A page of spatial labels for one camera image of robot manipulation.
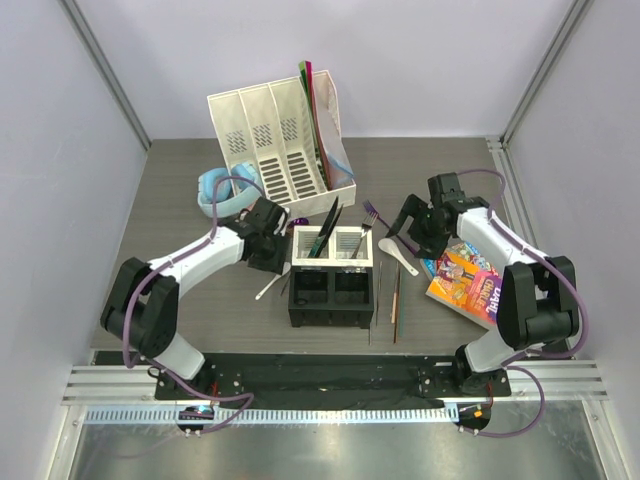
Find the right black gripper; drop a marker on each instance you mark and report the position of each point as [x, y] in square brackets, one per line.
[414, 206]

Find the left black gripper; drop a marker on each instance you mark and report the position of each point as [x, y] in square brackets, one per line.
[277, 262]

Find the purple metallic spoon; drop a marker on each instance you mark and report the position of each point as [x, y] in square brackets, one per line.
[301, 220]

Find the silver metal fork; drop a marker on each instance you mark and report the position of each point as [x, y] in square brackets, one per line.
[366, 226]

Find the black plastic knife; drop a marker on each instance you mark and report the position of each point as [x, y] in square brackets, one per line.
[330, 227]

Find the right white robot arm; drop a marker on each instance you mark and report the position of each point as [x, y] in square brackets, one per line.
[539, 311]

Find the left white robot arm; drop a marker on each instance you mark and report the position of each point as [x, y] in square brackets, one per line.
[142, 307]

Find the blue treehouse book underneath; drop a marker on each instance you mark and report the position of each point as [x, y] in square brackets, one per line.
[464, 250]

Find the brown wooden chopstick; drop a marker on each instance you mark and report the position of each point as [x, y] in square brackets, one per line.
[395, 300]

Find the thin dark metal chopstick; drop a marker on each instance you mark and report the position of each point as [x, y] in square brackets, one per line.
[377, 291]

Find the purple plastic fork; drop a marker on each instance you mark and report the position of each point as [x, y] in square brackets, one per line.
[369, 208]

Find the light blue headphones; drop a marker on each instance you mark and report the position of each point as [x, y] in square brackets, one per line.
[231, 196]

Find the black two-slot utensil container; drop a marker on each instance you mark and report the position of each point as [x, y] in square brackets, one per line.
[331, 297]

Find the white two-slot utensil container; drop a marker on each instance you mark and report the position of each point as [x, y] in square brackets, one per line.
[345, 248]

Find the Roald Dahl colourful book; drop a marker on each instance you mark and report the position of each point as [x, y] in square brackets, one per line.
[470, 290]

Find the coloured plastic folders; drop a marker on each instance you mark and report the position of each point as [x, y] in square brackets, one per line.
[323, 105]

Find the white file organizer rack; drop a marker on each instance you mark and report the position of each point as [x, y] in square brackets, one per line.
[269, 127]

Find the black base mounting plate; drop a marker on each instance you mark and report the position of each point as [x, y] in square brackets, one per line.
[332, 382]

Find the slotted cable duct strip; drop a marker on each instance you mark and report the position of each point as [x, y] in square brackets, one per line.
[194, 415]

